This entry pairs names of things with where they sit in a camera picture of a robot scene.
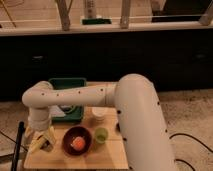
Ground black cable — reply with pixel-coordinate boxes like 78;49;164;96
168;132;213;171

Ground black pole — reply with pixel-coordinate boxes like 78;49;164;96
11;121;25;171

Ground small green cup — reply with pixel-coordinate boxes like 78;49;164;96
94;127;108;144

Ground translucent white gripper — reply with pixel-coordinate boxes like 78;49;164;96
25;125;57;150

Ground green tray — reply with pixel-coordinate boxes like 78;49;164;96
49;78;86;123

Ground metal cup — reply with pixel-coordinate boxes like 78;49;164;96
40;138;54;152

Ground orange fruit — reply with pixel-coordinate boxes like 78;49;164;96
71;136;85;151

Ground white cup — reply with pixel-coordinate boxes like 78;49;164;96
92;107;108;121

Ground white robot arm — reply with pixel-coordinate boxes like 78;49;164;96
22;74;178;171

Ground wooden cutting board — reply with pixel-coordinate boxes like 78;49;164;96
22;81;127;170

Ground dark red bowl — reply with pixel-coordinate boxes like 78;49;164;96
62;126;92;156

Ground white wooden railing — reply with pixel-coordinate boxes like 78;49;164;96
0;0;213;36

